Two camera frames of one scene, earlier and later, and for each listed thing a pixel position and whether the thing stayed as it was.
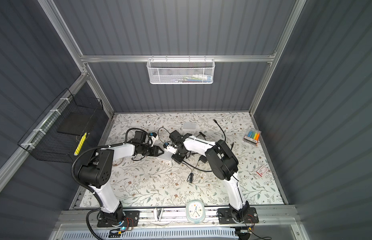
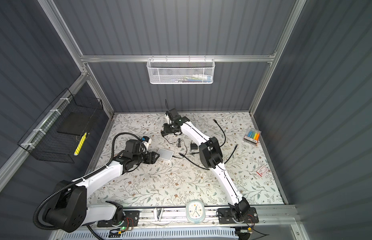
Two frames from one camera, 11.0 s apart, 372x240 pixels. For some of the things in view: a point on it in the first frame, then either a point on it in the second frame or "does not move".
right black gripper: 178,160 to 166,127
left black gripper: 155,151 to 151,158
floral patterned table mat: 202,149 does not move
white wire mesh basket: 180,71 does not move
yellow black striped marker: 80,144 does not move
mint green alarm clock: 195,211 does not move
